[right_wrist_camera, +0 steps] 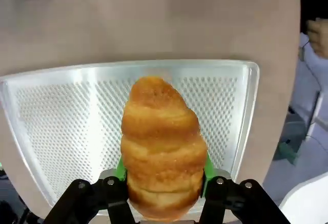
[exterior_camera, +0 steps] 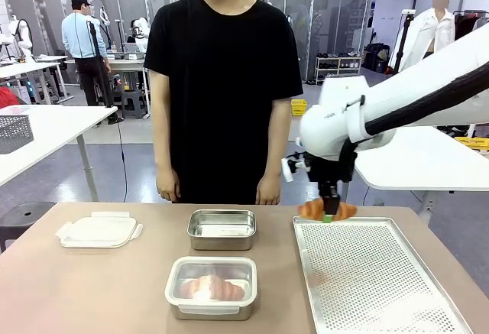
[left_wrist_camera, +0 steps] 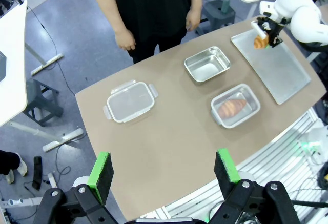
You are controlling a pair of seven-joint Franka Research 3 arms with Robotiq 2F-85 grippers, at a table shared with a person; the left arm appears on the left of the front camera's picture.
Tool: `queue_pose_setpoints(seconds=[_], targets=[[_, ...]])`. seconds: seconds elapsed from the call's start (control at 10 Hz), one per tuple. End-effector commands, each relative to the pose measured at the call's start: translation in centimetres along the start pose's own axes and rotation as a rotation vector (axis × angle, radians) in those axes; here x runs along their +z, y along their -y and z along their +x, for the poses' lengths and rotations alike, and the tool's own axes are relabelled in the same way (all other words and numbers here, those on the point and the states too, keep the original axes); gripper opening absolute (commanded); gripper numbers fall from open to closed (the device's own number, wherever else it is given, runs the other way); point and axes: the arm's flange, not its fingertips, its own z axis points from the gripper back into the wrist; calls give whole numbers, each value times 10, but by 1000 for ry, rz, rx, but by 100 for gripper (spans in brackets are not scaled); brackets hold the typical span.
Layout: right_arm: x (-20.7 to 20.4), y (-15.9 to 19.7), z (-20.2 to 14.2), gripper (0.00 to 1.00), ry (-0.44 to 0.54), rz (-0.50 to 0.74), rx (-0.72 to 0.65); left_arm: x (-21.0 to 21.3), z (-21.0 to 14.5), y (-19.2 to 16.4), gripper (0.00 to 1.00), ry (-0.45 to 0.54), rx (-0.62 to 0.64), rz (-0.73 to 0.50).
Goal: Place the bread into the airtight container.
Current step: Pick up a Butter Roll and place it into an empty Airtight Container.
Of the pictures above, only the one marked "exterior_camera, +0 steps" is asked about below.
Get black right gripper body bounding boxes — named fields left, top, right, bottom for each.
left=307, top=154, right=342, bottom=198

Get golden croissant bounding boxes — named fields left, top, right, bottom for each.
left=179, top=274, right=246, bottom=302
left=297, top=199, right=358, bottom=222

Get large clear plastic lid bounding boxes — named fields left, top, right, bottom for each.
left=164, top=255, right=259, bottom=310

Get person's left forearm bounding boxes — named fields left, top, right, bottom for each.
left=263, top=95, right=293, bottom=180

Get person's right forearm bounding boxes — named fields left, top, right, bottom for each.
left=148, top=70, right=173, bottom=173

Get small steel container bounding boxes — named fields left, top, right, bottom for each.
left=186, top=209, right=257, bottom=251

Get large steel container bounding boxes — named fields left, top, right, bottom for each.
left=167, top=261, right=257, bottom=322

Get person's left hand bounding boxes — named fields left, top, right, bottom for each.
left=254, top=176, right=283, bottom=206

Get person's right hand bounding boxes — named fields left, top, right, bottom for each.
left=155, top=167, right=182, bottom=203

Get perforated metal baking tray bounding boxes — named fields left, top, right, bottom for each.
left=291, top=215, right=475, bottom=334

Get white shoe rack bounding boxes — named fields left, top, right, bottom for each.
left=314, top=55, right=362, bottom=85

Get black luggage bags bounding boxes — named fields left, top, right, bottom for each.
left=364, top=42, right=391, bottom=75

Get person in black t-shirt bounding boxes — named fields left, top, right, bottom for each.
left=143, top=0, right=305, bottom=206

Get yellow flat crate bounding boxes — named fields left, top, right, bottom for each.
left=453, top=135, right=489, bottom=154

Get mannequin with white shirt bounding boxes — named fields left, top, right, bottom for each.
left=396, top=0, right=457, bottom=72

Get grey step stool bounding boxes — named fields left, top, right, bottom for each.
left=120, top=89, right=150, bottom=121

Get clothes rack with dark garments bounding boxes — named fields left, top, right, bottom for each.
left=452, top=8, right=489, bottom=43

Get small clear plastic lid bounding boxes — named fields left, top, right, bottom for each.
left=55, top=211, right=144, bottom=249

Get white table with basket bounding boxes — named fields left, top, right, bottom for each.
left=0, top=104, right=119, bottom=203

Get man in light blue shirt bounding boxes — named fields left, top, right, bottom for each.
left=61, top=0, right=113, bottom=108

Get black round stool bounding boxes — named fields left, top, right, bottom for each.
left=0, top=200, right=58, bottom=254

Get white background desk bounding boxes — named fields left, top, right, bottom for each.
left=0, top=55, right=76, bottom=106

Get grey mesh basket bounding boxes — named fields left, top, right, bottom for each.
left=0, top=114, right=35, bottom=156

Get red object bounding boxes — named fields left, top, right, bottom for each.
left=0, top=86, right=21, bottom=110

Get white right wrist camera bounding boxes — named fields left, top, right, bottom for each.
left=280, top=151, right=311, bottom=183

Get black right arm cable sleeve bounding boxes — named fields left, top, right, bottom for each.
left=337, top=65, right=489, bottom=183

